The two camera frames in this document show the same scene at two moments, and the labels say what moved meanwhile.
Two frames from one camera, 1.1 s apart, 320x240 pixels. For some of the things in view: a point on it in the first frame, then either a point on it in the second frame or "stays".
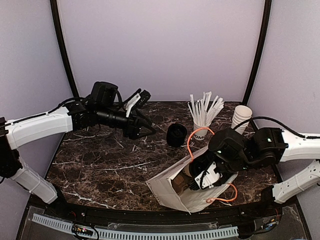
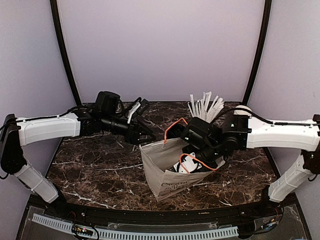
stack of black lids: [176, 135] stays
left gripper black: [133, 132] -> [135, 130]
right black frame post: [267, 14] stays
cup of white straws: [202, 113] stays
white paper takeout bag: [194, 199] -> [159, 158]
